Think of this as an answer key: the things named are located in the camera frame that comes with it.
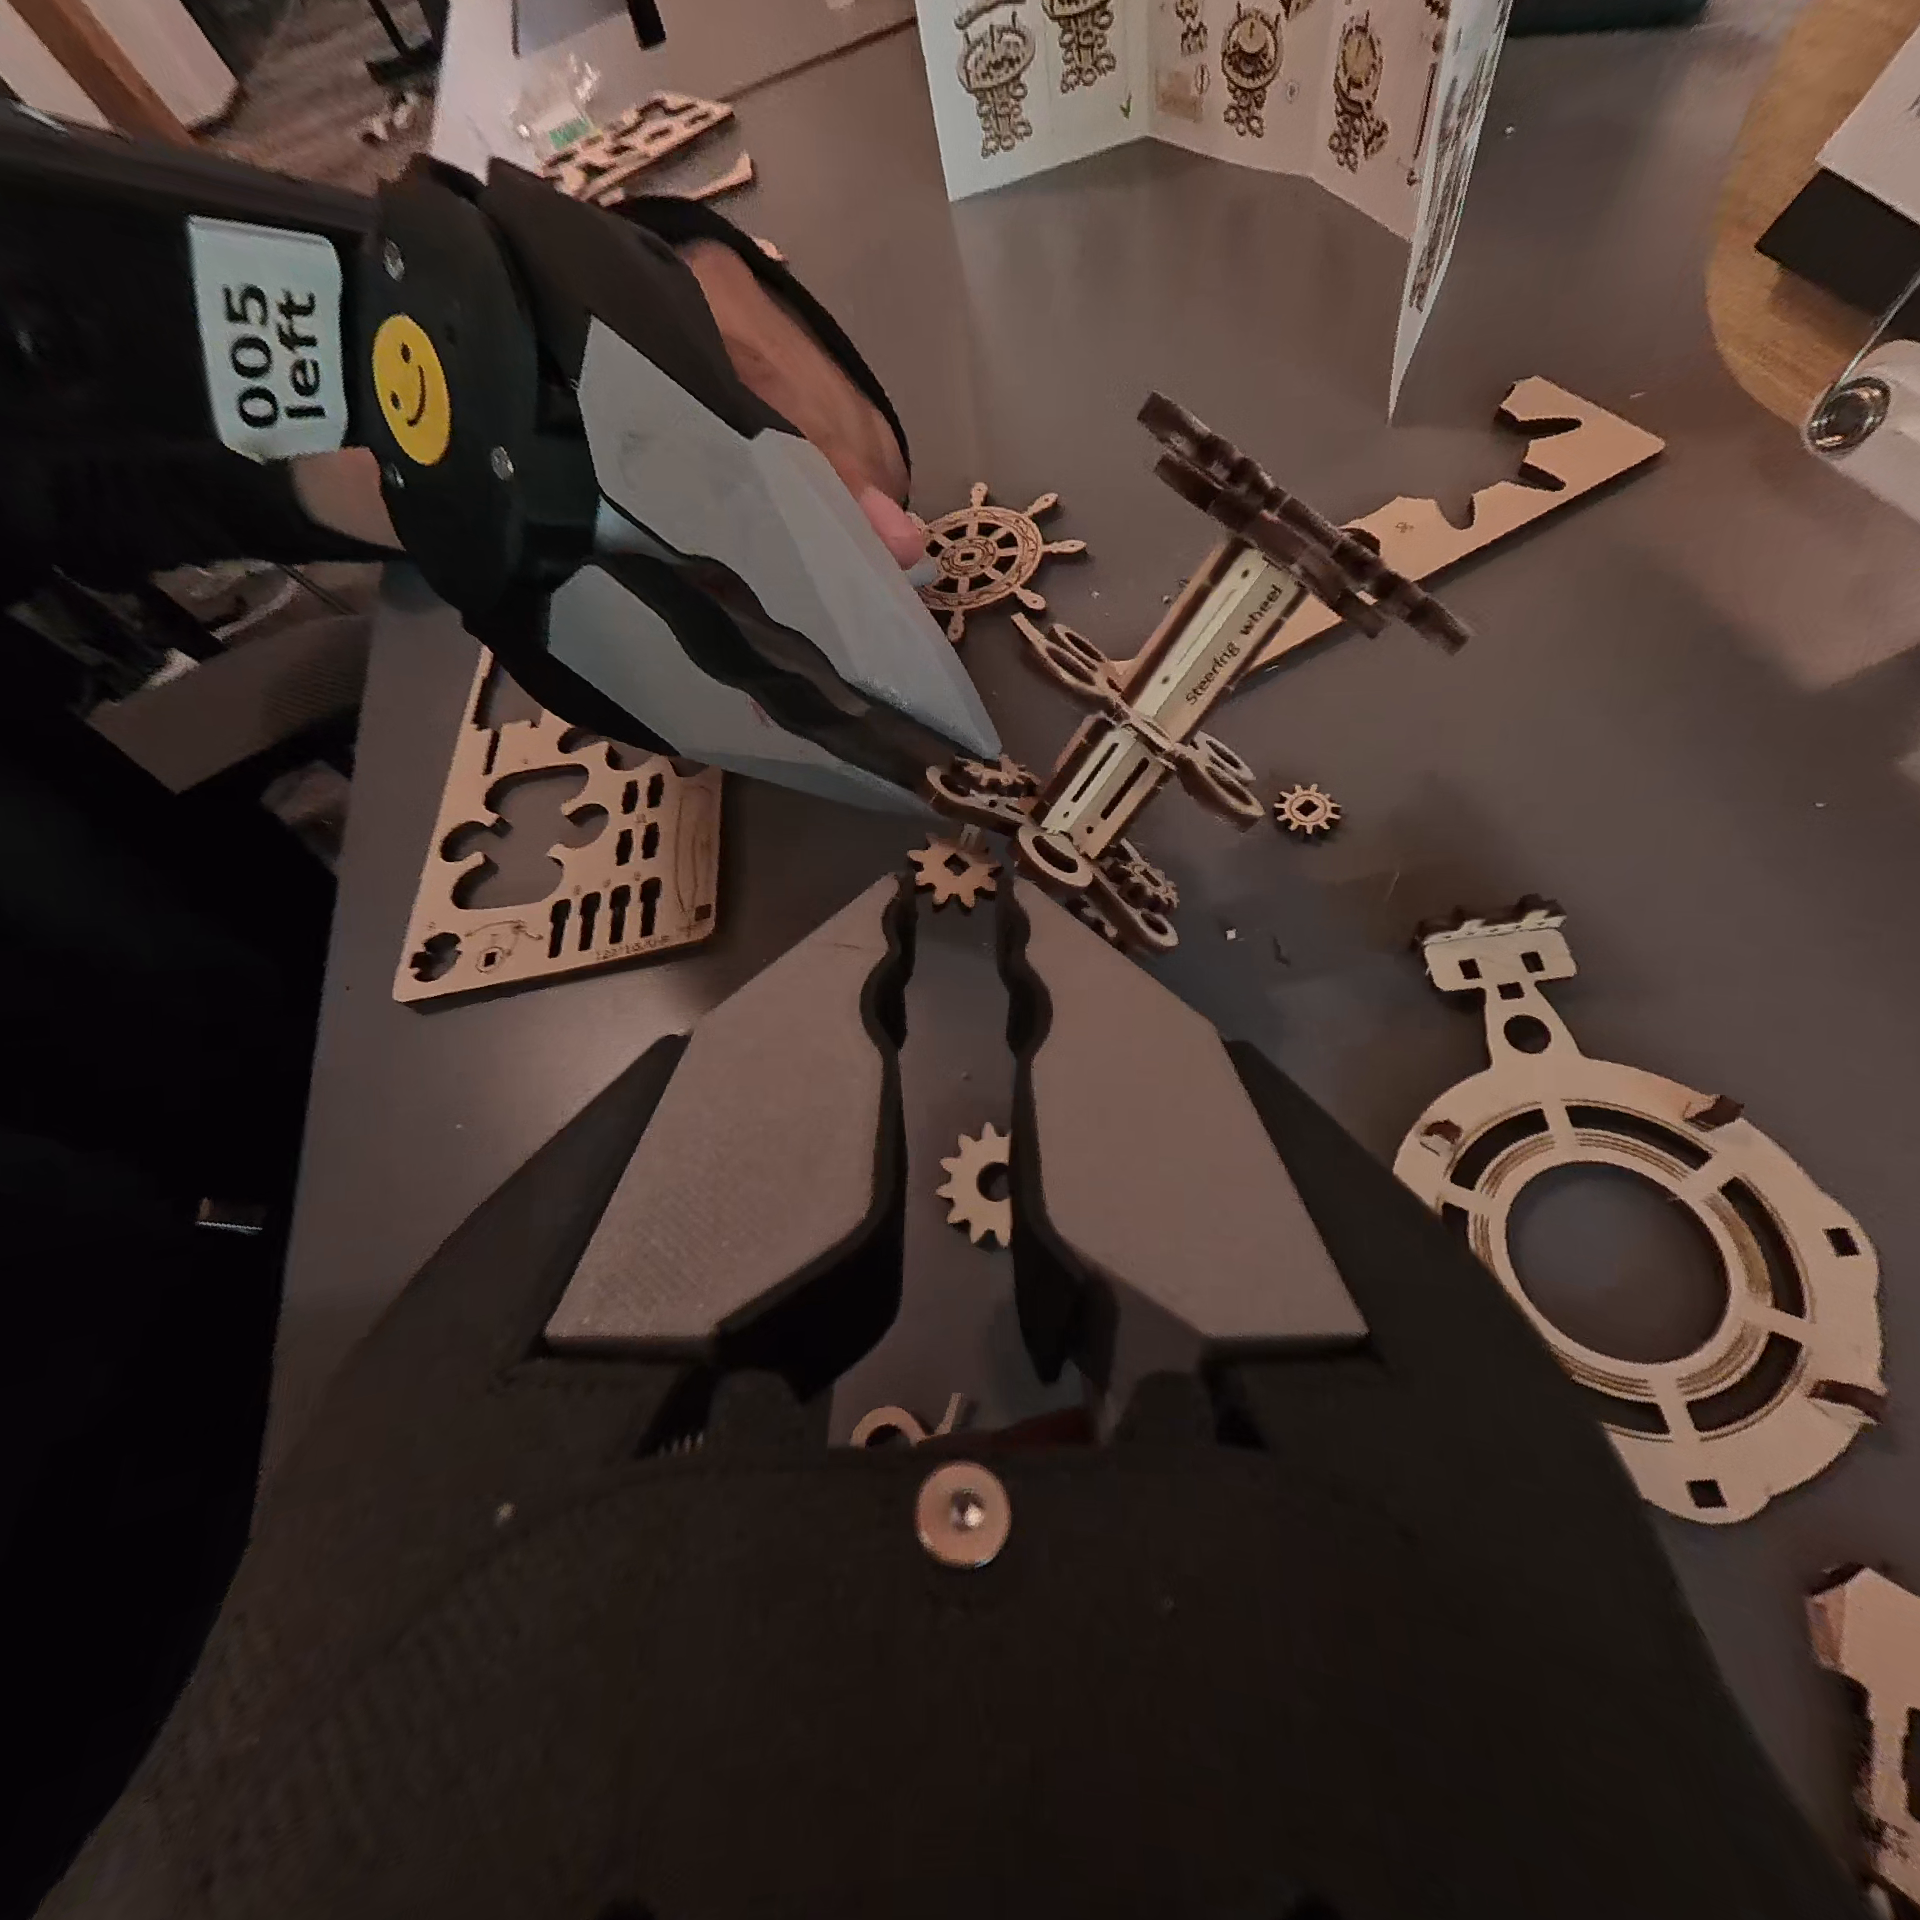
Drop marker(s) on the folded instruction booklet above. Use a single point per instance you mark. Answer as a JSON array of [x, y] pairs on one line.
[[1290, 90]]

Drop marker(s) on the wooden notched part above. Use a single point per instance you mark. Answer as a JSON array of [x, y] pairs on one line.
[[1875, 1681]]

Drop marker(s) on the wooden sheet offcut strip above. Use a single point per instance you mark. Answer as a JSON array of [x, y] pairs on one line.
[[1560, 451]]

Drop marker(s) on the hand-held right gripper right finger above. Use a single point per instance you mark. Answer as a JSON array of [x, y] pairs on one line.
[[1184, 1185]]

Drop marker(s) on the punched wooden part sheet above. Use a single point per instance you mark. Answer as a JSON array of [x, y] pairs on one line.
[[681, 868]]

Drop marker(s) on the tiny wooden gear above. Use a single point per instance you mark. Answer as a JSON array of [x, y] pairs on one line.
[[1307, 810]]

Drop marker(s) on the person's left hand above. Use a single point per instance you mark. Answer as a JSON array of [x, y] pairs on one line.
[[796, 375]]

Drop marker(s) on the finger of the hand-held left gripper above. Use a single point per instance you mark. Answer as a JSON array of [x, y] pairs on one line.
[[751, 524], [674, 674]]

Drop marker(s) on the loose wooden gear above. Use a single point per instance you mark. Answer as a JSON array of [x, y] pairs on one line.
[[975, 1185]]

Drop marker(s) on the wooden gear shaft assembly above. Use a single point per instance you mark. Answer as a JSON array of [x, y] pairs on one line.
[[1201, 674]]

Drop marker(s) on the person's dark clothing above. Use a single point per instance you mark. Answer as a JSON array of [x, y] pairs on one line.
[[136, 1201]]

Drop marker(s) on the wooden sheet remnant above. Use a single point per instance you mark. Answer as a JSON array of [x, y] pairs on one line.
[[645, 143]]

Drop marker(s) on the white sheet holder bar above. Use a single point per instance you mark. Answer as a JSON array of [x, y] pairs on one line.
[[1875, 434]]

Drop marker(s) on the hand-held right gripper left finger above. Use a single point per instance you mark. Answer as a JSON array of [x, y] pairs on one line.
[[721, 1185]]

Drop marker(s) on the wooden ship wheel part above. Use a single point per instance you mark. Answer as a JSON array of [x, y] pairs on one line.
[[975, 563]]

